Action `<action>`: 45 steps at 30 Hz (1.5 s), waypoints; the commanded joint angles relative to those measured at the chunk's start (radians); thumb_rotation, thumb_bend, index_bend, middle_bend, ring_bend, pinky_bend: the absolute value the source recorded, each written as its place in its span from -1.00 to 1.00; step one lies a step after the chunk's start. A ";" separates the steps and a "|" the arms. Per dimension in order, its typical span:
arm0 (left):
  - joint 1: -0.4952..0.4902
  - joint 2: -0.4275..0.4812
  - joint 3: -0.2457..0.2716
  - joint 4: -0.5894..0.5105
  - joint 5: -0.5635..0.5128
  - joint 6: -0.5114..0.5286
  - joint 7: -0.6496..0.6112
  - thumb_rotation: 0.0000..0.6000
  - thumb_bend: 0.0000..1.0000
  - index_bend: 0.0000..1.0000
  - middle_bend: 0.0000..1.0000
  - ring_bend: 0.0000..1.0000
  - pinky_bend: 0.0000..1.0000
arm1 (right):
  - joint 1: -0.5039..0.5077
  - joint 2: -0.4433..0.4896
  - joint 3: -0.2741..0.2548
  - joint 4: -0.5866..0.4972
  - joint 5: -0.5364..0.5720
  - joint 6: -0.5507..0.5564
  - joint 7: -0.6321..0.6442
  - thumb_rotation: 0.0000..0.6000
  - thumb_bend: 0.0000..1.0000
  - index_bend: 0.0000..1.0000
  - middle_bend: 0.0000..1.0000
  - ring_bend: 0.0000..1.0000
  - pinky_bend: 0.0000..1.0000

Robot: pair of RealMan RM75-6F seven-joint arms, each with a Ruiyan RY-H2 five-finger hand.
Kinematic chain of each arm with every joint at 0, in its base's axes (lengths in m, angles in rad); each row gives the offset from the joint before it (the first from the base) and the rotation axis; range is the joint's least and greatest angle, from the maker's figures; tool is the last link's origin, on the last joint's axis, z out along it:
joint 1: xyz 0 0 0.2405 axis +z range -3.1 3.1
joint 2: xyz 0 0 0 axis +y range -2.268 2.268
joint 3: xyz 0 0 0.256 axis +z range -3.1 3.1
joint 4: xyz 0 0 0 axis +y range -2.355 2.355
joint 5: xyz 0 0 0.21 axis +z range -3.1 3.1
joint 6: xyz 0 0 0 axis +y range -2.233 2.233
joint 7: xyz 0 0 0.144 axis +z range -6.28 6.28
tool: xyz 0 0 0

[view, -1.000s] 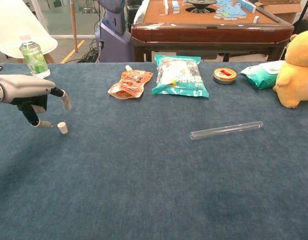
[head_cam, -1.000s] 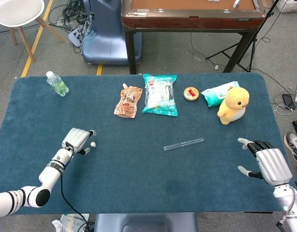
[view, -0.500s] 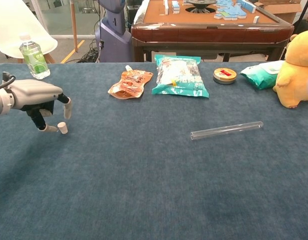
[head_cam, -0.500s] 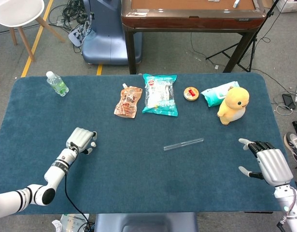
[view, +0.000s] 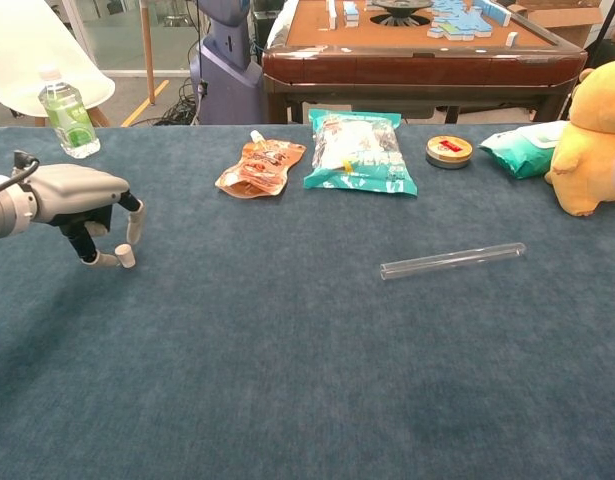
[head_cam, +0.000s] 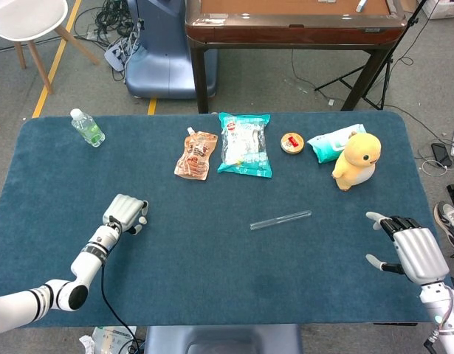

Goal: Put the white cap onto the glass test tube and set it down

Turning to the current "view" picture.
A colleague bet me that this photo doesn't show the left robot hand grey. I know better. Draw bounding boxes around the left robot hand grey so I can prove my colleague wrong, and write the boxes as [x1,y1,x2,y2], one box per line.
[17,163,147,271]

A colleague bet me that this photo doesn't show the black floor cable bundle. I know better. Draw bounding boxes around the black floor cable bundle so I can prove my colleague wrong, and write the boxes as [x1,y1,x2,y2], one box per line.
[154,74,204,126]

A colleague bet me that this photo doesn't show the yellow plush toy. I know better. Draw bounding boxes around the yellow plush toy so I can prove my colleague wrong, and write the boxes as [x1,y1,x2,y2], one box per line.
[544,58,615,217]

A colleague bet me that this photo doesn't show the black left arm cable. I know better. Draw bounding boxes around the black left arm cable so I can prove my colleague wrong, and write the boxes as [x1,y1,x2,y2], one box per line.
[0,149,41,199]

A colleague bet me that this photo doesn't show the white chair wooden legs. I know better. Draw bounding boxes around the white chair wooden legs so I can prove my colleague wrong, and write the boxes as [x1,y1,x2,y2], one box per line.
[0,0,117,128]

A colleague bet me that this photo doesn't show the orange spout pouch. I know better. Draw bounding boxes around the orange spout pouch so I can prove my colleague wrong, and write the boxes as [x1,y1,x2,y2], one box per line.
[214,129,308,200]

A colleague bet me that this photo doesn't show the brown mahjong table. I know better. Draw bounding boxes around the brown mahjong table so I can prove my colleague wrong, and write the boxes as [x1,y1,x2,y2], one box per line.
[261,0,588,125]

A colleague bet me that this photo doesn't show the teal snack bag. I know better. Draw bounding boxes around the teal snack bag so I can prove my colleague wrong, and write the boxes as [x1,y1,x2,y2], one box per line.
[302,108,419,197]

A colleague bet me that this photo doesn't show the clear glass test tube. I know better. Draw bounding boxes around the clear glass test tube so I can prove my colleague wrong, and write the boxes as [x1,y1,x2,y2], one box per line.
[379,241,528,282]

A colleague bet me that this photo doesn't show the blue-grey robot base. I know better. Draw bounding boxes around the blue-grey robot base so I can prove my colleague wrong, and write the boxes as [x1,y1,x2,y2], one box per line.
[189,0,265,126]

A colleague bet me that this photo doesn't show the green wet wipes pack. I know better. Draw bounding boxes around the green wet wipes pack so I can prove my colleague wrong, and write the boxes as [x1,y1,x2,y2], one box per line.
[478,120,571,181]

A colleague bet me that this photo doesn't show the round tin gold lid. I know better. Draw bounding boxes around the round tin gold lid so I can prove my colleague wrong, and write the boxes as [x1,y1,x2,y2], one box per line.
[425,134,475,170]

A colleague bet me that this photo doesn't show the cardboard box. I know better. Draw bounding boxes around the cardboard box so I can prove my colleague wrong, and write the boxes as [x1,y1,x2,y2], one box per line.
[514,0,608,49]

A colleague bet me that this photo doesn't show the water bottle green label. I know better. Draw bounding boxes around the water bottle green label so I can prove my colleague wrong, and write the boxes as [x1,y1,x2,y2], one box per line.
[37,66,102,160]

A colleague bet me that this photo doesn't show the black tripod stand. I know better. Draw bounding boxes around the black tripod stand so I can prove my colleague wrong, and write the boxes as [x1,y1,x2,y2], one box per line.
[592,0,615,49]

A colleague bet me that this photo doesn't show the blue table cloth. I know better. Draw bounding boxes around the blue table cloth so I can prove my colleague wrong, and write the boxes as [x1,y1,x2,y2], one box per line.
[0,122,615,480]

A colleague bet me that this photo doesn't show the wooden pole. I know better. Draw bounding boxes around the wooden pole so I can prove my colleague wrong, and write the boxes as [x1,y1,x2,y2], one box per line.
[138,0,157,106]

